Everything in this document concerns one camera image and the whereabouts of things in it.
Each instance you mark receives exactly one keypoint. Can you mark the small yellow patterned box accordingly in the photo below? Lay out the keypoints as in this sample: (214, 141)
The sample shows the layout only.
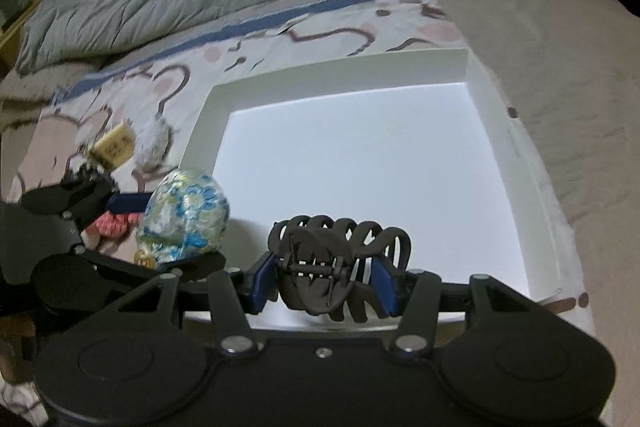
(115, 147)

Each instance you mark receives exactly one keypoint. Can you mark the silver foil ball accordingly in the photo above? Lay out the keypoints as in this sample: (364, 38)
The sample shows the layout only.
(152, 142)

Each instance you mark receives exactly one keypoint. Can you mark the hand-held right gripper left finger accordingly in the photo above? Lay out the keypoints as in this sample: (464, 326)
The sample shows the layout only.
(262, 284)

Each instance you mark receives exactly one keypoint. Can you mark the cartoon printed blanket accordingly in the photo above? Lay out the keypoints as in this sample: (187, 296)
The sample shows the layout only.
(325, 27)

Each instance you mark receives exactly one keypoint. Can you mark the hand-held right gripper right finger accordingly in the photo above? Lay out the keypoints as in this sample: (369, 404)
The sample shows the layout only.
(385, 288)

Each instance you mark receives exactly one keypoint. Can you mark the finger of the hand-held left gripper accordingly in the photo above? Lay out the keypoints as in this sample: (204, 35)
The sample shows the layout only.
(130, 268)
(65, 204)

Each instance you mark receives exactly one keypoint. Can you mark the white cardboard box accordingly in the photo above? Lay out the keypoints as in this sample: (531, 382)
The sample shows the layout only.
(350, 157)

